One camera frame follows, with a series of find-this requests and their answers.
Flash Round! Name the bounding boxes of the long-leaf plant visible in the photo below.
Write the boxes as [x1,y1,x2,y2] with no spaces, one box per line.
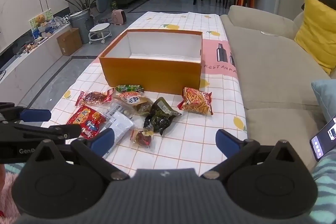
[63,0,101,16]

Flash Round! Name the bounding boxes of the plush toy picture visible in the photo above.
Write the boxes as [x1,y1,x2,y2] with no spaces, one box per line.
[29,9,55,38]

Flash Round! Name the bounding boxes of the pink heater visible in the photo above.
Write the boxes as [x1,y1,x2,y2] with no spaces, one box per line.
[112,9,127,25]

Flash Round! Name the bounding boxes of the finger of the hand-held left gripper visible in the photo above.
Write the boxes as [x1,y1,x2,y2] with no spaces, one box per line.
[0,102,52,126]
[0,123,82,145]

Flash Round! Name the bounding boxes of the small red date packet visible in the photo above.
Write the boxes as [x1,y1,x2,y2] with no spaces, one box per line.
[130,127,154,147]

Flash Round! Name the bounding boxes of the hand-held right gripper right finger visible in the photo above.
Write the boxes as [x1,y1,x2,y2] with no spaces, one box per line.
[201,129,306,180]

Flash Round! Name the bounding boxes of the smartphone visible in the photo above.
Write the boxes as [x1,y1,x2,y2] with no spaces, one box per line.
[310,115,336,161]

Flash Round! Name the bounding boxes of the pink fluffy cloth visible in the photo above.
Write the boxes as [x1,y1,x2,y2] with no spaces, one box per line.
[0,164,21,219]

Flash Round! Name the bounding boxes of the orange stick snack packet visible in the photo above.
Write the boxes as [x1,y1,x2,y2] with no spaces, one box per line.
[177,87,214,115]

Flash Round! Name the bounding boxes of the dark green snack packet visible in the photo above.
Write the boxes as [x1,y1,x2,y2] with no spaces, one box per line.
[143,97,182,135]

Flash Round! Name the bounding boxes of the printed checked tablecloth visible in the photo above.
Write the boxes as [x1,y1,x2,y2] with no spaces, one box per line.
[41,11,248,177]

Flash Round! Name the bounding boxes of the clear packet of white balls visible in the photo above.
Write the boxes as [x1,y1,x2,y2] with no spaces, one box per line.
[101,103,135,159]

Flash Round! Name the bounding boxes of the orange cardboard box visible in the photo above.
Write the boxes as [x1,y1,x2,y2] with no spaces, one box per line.
[98,28,204,96]

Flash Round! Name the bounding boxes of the grey bin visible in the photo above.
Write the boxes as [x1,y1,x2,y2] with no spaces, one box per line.
[70,11,91,44]

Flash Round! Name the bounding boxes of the white TV console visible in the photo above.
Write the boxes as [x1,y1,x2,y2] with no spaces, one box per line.
[0,23,72,106]

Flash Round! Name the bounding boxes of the yellow pillow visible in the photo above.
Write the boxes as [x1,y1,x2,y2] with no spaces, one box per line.
[294,0,336,75]

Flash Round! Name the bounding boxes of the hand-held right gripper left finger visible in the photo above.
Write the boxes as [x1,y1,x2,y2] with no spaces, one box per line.
[29,128,129,180]

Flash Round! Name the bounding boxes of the red cartoon snack packet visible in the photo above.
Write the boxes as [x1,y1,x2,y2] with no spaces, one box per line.
[66,106,107,140]

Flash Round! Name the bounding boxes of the brown cardboard carton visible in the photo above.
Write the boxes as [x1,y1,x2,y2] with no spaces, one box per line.
[56,28,83,56]

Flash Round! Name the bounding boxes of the brown snack packet white label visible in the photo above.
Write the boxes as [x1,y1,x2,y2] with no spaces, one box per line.
[114,91,154,109]

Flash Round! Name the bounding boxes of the red-brown meat snack packet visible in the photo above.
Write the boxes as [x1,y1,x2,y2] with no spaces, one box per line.
[76,88,116,107]

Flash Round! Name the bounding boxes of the beige sofa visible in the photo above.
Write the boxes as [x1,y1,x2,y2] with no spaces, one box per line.
[220,5,336,182]

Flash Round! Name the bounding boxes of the white rolling stool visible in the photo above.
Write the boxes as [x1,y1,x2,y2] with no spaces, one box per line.
[89,23,112,45]

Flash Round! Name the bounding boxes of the teal patterned blanket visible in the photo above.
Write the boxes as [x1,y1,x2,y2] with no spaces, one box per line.
[311,147,336,224]

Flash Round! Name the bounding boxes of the light blue pillow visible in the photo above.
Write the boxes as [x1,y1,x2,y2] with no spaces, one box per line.
[311,80,336,122]

